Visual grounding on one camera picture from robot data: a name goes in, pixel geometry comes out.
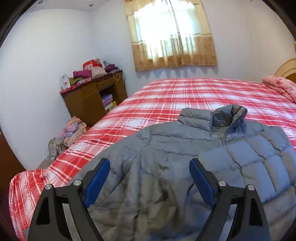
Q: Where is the magenta folded garment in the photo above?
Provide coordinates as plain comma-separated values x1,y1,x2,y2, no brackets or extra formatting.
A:
73,70,92,79

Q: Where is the pink floral pillow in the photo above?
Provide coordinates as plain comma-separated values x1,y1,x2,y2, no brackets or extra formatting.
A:
262,76,296,103

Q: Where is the red plaid bed sheet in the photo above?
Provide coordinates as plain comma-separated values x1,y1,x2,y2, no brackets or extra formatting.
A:
9,78,295,240

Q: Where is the pink clothes pile on floor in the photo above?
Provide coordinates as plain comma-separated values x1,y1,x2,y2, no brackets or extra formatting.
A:
62,116,87,148

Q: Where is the grey puffer jacket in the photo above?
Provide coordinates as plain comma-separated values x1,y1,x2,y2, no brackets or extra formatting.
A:
75,104,295,240

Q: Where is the brown wooden desk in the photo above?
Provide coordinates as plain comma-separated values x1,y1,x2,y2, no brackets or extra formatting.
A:
60,70,127,127

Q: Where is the white card box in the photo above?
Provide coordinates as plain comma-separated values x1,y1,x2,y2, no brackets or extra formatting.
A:
60,74,71,90

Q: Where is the beige window curtain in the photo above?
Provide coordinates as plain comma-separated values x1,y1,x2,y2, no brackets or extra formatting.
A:
125,1,217,72

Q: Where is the purple box under desk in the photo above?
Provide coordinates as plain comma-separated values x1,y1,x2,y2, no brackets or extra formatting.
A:
101,94,113,106

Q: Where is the pink beige folded garment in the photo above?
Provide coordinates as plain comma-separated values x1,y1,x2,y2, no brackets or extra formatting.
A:
91,66,106,79

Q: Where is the grey cloth on floor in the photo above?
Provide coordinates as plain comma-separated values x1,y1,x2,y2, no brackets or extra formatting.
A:
48,138,66,160

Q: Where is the dark purple garment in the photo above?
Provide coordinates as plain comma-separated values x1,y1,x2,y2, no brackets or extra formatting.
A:
104,64,118,73

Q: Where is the wooden headboard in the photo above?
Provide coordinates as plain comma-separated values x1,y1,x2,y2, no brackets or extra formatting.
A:
275,58,296,83

